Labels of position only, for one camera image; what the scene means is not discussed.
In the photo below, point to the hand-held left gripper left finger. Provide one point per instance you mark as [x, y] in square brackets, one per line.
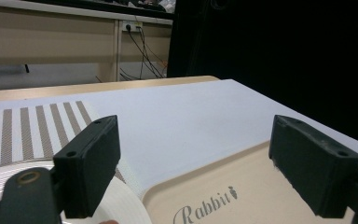
[87, 168]

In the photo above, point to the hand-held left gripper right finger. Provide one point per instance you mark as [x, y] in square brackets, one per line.
[310, 165]

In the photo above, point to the white round plate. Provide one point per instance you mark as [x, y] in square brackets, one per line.
[127, 202]

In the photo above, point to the brown white striped placemat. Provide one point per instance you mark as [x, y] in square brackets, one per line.
[28, 133]

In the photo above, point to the black curtain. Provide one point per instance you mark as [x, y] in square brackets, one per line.
[276, 46]

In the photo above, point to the beige wooden cabinet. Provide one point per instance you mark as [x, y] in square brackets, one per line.
[49, 40]

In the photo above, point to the white wall socket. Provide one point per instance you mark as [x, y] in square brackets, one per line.
[132, 25]

